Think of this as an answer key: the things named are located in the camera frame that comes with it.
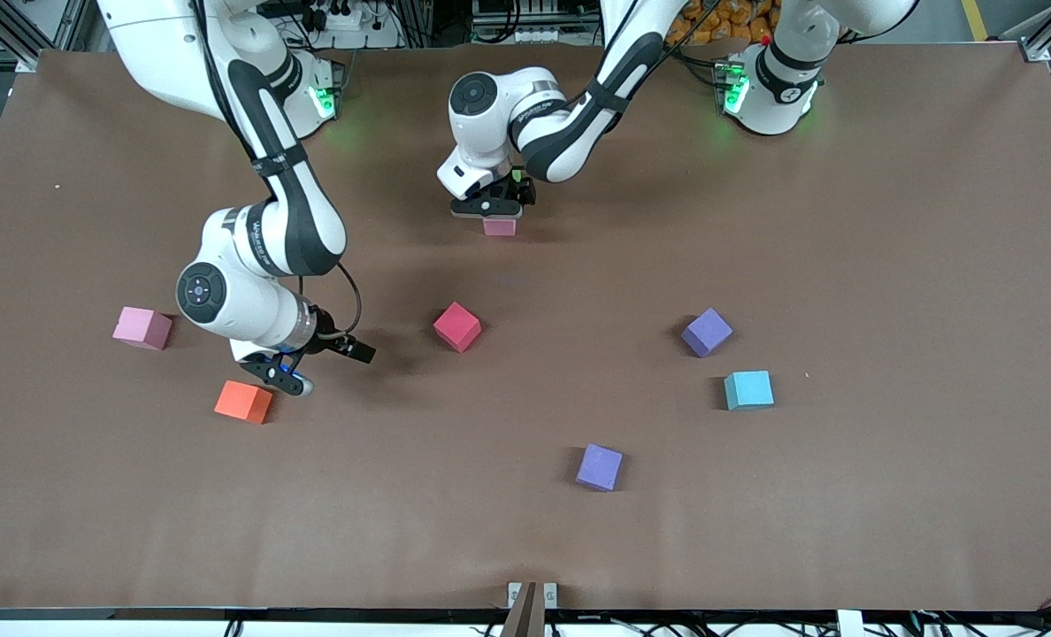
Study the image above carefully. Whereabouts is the cyan foam cube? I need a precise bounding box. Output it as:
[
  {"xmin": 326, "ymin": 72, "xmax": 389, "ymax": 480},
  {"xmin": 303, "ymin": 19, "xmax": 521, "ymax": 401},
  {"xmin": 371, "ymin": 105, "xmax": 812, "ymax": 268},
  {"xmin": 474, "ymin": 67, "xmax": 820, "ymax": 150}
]
[{"xmin": 724, "ymin": 370, "xmax": 775, "ymax": 411}]

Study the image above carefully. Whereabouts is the crimson foam cube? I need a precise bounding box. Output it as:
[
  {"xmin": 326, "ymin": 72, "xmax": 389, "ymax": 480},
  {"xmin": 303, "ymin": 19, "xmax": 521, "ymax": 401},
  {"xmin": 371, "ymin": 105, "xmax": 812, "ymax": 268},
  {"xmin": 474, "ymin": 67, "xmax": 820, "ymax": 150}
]
[{"xmin": 433, "ymin": 302, "xmax": 482, "ymax": 353}]

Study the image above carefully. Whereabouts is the purple foam cube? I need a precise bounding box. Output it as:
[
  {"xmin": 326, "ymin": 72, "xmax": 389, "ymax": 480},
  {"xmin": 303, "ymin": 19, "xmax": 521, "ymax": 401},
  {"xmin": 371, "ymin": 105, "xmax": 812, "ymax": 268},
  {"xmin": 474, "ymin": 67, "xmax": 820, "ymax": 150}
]
[
  {"xmin": 576, "ymin": 443, "xmax": 624, "ymax": 492},
  {"xmin": 681, "ymin": 308, "xmax": 733, "ymax": 358}
]

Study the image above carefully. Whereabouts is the brown table cover sheet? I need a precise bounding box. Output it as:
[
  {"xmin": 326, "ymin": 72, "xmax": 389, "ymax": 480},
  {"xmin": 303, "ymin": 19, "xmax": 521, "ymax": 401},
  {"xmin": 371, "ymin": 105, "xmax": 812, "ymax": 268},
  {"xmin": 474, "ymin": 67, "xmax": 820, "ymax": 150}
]
[{"xmin": 0, "ymin": 40, "xmax": 1051, "ymax": 613}]

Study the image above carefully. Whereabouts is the white power strip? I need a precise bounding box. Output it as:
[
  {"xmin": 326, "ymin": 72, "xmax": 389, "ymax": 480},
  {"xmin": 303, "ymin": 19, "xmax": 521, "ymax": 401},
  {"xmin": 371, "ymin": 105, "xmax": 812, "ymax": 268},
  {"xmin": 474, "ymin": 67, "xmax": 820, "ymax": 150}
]
[{"xmin": 300, "ymin": 0, "xmax": 376, "ymax": 33}]

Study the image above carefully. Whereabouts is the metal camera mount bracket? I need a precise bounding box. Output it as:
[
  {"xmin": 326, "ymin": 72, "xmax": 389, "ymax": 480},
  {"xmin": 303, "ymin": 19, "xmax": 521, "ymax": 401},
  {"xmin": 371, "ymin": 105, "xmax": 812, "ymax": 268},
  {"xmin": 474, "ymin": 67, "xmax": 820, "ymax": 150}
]
[{"xmin": 501, "ymin": 581, "xmax": 559, "ymax": 637}]

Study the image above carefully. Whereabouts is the orange snack bag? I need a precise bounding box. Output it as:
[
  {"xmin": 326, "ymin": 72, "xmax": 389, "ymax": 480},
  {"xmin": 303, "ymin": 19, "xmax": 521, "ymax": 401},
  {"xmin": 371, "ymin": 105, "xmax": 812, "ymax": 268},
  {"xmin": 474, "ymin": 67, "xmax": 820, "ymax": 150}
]
[{"xmin": 667, "ymin": 0, "xmax": 779, "ymax": 45}]

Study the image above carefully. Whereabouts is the black base cable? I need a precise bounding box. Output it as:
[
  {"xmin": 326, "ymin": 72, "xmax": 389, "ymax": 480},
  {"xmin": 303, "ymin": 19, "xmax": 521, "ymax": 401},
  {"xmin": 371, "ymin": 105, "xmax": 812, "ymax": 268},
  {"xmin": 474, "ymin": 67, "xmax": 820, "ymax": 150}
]
[{"xmin": 663, "ymin": 37, "xmax": 728, "ymax": 88}]

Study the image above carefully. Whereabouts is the orange foam cube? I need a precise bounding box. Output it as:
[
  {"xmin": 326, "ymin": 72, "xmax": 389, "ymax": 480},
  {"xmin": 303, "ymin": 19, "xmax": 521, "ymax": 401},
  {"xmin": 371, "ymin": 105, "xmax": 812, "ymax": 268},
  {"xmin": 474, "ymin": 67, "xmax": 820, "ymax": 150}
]
[{"xmin": 214, "ymin": 380, "xmax": 273, "ymax": 425}]

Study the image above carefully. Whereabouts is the white electronics unit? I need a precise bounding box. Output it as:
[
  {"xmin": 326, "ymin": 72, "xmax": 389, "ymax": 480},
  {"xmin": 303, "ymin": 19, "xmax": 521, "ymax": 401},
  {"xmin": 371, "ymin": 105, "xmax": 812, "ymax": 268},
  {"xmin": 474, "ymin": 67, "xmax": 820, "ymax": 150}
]
[{"xmin": 471, "ymin": 0, "xmax": 599, "ymax": 43}]

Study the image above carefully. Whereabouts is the pale pink foam cube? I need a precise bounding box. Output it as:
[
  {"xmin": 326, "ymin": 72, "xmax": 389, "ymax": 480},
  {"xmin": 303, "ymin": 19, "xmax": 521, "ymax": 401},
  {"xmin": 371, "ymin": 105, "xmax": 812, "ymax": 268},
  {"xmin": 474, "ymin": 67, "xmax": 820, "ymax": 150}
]
[{"xmin": 112, "ymin": 306, "xmax": 173, "ymax": 351}]

